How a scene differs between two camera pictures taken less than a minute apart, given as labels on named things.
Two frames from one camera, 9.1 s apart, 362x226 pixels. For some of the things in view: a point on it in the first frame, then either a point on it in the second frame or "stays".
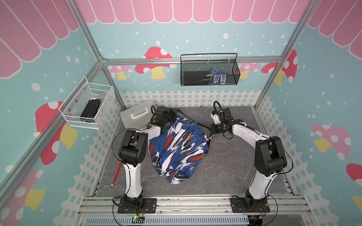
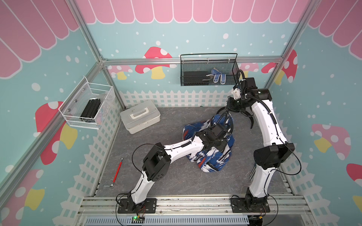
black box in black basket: x=195 y=78 stays
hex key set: x=252 y=173 stays
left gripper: x=172 y=111 → x=220 y=147
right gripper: x=213 y=129 → x=230 y=105
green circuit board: x=137 y=220 stays
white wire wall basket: x=87 y=106 stays
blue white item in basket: x=217 y=74 stays
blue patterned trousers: x=176 y=153 → x=211 y=159
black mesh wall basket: x=209 y=69 stays
